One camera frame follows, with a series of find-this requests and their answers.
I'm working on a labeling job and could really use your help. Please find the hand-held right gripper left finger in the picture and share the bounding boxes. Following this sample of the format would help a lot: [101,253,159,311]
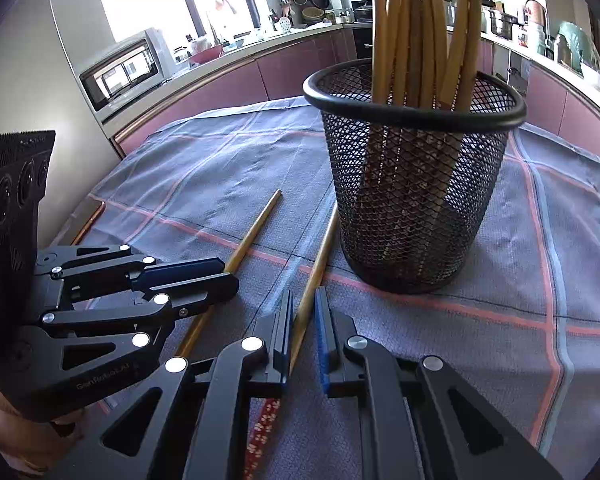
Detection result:
[55,290,295,480]

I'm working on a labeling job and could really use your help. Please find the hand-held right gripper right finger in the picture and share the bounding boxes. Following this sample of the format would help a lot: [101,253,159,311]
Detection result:
[314,286,563,480]

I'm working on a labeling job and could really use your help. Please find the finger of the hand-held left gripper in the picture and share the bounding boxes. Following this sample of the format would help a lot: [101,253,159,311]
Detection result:
[34,243,227,292]
[39,271,241,349]

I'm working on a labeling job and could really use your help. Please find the red-ended wooden chopstick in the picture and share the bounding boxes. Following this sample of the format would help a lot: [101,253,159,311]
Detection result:
[174,189,283,358]
[241,202,340,480]

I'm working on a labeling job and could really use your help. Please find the black mesh utensil holder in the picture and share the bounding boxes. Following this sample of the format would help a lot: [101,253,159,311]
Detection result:
[302,57,527,295]

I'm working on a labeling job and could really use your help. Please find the bunch of bamboo chopsticks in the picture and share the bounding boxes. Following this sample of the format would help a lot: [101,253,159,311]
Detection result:
[350,0,483,271]

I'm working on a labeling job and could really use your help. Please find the person's left hand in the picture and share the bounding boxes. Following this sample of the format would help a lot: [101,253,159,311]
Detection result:
[0,385,88,478]

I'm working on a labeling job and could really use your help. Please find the blue checked tablecloth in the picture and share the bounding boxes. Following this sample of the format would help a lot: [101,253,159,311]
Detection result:
[55,94,600,480]

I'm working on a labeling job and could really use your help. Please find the silver refrigerator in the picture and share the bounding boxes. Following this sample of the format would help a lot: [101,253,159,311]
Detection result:
[0,0,121,246]

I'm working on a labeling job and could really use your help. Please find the white toaster oven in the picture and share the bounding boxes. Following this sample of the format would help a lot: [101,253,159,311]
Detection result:
[78,27,176,113]

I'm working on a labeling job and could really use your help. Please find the red bowl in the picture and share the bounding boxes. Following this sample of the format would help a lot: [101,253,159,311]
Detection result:
[190,42,226,58]

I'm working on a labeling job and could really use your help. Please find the pink kitchen cabinets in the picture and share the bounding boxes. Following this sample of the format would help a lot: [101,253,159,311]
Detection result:
[110,25,600,161]

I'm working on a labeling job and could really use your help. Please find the black built-in oven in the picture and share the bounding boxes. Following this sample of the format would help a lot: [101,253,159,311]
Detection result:
[352,27,374,59]

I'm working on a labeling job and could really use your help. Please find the steel pot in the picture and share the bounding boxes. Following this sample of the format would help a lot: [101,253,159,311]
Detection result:
[489,9,518,40]

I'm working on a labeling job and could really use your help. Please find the green kitchen appliance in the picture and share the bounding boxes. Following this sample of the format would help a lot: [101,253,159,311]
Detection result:
[555,21,596,68]

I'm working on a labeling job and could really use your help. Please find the copper kettle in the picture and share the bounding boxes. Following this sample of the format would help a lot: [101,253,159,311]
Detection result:
[524,0,548,26]

